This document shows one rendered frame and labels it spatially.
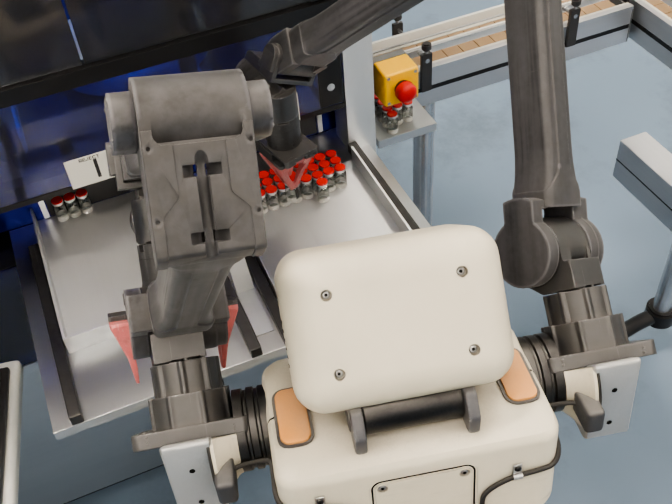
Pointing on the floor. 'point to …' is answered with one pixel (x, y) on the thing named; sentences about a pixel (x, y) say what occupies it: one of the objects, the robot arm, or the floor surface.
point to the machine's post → (357, 96)
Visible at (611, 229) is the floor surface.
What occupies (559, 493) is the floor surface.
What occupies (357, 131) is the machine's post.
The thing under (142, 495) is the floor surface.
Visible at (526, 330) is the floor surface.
